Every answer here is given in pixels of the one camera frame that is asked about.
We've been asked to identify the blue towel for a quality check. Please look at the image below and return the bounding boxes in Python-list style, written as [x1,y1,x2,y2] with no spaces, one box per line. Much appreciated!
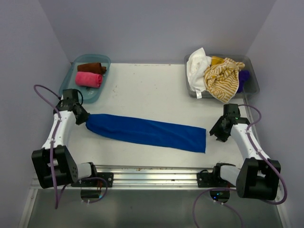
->
[86,114,207,153]

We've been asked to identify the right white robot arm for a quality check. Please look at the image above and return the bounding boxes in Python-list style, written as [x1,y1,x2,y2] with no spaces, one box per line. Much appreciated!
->
[209,104,281,201]

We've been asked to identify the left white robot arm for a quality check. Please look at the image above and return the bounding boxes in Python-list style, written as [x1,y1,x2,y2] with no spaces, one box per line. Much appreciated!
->
[31,89,99,189]

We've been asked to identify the pink rolled towel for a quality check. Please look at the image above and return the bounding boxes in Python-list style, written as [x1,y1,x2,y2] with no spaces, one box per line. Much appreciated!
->
[75,72,103,88]

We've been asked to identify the teal plastic tray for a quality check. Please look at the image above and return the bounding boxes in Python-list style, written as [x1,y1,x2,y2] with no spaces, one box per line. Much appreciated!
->
[59,54,111,104]

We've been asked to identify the brown rolled towel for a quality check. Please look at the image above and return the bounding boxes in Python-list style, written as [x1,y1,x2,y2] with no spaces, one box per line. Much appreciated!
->
[77,62,107,75]

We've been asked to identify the yellow white striped towel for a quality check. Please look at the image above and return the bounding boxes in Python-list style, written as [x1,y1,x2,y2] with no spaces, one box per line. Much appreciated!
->
[204,57,245,104]

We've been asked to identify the purple towel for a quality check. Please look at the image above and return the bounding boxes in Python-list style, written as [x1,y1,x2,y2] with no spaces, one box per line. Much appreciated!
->
[237,70,250,93]

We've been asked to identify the mustard yellow towel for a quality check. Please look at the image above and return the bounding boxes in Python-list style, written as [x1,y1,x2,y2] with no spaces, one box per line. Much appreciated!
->
[211,56,225,67]

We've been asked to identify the aluminium mounting rail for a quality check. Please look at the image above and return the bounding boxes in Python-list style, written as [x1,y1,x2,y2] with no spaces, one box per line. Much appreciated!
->
[30,166,278,190]

